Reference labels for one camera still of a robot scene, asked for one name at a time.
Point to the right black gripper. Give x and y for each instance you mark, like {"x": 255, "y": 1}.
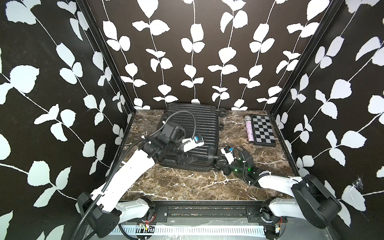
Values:
{"x": 226, "y": 169}

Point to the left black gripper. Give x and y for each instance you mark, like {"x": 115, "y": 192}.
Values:
{"x": 181, "y": 157}

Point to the black ribbed hard-shell suitcase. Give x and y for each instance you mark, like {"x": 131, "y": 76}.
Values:
{"x": 198, "y": 121}

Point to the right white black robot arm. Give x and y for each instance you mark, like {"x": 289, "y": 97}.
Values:
{"x": 308, "y": 198}

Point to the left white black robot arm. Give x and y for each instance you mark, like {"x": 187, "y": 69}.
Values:
{"x": 102, "y": 209}

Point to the black white checkered board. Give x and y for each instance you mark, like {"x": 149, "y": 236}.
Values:
{"x": 263, "y": 131}

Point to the purple glitter microphone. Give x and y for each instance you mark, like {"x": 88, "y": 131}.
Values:
{"x": 249, "y": 128}

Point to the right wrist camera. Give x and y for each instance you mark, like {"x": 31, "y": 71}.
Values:
{"x": 228, "y": 153}

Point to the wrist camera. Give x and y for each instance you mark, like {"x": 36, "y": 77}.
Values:
{"x": 192, "y": 143}
{"x": 228, "y": 153}

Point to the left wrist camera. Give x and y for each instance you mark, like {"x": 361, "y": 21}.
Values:
{"x": 192, "y": 143}

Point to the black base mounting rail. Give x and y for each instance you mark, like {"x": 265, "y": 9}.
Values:
{"x": 207, "y": 211}

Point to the white slotted cable duct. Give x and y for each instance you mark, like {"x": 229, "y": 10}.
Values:
{"x": 163, "y": 230}

